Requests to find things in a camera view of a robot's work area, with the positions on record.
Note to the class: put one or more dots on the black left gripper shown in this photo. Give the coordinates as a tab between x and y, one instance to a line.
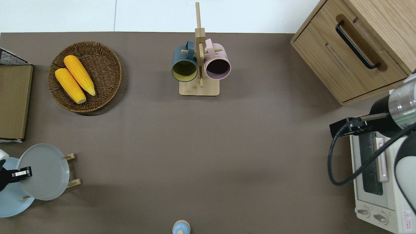
5	178

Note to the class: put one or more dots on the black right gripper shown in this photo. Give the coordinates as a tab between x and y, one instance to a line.
339	128

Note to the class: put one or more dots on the gray plate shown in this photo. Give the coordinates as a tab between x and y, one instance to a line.
45	172

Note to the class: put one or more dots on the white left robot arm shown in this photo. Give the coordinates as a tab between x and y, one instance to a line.
2	154

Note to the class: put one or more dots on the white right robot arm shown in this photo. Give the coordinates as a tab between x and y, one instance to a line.
403	104

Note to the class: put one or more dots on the light blue plate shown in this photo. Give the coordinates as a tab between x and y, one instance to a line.
13	204

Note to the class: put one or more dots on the low wooden plate rack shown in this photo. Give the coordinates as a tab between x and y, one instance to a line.
73	183

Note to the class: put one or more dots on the wooden mug rack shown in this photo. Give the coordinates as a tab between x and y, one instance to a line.
199	89

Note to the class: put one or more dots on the light wooden cabinet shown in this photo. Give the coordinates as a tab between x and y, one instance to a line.
325	55

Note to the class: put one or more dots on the white toaster oven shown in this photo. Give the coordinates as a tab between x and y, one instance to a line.
367	201

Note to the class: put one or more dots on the silver oven knob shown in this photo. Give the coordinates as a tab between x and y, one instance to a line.
364	212
381	217

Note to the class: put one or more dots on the yellow corn cob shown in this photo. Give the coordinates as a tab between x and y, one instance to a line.
79	74
70	85

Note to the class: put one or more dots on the round wicker basket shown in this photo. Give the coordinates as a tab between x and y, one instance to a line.
104	71

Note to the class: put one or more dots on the pink mug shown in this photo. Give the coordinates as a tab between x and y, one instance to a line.
221	53

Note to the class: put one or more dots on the brown table mat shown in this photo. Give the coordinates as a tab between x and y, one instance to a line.
195	146

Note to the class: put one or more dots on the small light blue bottle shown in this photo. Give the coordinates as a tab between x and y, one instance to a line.
181	229

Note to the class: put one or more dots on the dark teal mug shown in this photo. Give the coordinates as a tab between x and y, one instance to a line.
180	55

